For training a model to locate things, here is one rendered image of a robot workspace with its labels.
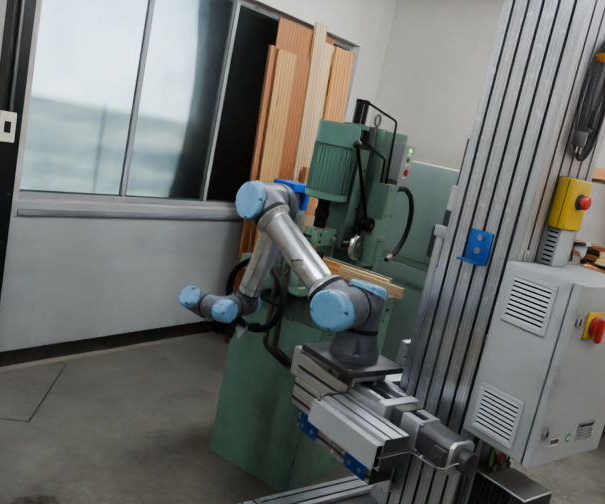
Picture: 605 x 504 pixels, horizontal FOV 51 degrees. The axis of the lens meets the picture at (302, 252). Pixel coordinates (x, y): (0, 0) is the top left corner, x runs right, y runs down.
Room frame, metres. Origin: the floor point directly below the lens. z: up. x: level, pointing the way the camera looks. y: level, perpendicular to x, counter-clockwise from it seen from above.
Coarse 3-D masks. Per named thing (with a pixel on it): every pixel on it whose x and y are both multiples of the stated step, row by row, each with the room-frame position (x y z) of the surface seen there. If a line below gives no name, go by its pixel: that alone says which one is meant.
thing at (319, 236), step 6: (306, 228) 2.58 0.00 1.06; (312, 228) 2.57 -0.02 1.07; (318, 228) 2.59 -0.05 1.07; (324, 228) 2.63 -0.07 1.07; (330, 228) 2.66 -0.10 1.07; (312, 234) 2.56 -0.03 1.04; (318, 234) 2.55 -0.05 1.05; (324, 234) 2.59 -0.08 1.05; (330, 234) 2.63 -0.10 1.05; (312, 240) 2.56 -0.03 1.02; (318, 240) 2.56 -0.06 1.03; (324, 240) 2.60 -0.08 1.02; (330, 240) 2.64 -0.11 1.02
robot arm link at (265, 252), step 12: (264, 240) 2.02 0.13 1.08; (264, 252) 2.02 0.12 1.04; (276, 252) 2.04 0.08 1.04; (252, 264) 2.04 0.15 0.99; (264, 264) 2.03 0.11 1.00; (252, 276) 2.04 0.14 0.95; (264, 276) 2.04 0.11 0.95; (240, 288) 2.06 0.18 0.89; (252, 288) 2.04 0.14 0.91; (240, 300) 2.03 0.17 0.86; (252, 300) 2.05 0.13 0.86; (252, 312) 2.08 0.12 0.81
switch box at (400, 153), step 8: (400, 144) 2.75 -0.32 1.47; (400, 152) 2.75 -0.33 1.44; (408, 152) 2.77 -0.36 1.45; (392, 160) 2.77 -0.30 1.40; (400, 160) 2.75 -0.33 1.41; (392, 168) 2.76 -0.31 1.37; (400, 168) 2.74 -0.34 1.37; (408, 168) 2.80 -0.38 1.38; (392, 176) 2.76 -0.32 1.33; (400, 176) 2.75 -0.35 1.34; (408, 176) 2.82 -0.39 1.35
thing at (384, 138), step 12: (384, 132) 2.70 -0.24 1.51; (396, 132) 2.80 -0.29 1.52; (384, 144) 2.71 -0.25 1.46; (372, 156) 2.72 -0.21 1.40; (384, 156) 2.73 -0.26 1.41; (372, 168) 2.71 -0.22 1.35; (372, 180) 2.70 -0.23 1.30; (384, 180) 2.77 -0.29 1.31; (360, 216) 2.72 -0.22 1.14; (384, 228) 2.86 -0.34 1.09; (324, 252) 2.79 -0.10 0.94; (336, 252) 2.76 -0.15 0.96; (360, 264) 2.73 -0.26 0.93; (372, 264) 2.83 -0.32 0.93
